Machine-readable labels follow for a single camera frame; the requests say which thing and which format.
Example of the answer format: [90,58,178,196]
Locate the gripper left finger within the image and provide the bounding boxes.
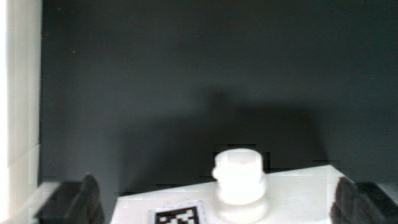
[38,175,106,224]

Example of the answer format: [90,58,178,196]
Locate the white cabinet box body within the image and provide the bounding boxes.
[111,148,344,224]

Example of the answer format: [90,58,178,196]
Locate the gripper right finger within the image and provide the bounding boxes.
[331,177,398,224]

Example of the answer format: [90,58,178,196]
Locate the white cabinet block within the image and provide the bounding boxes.
[0,0,43,223]

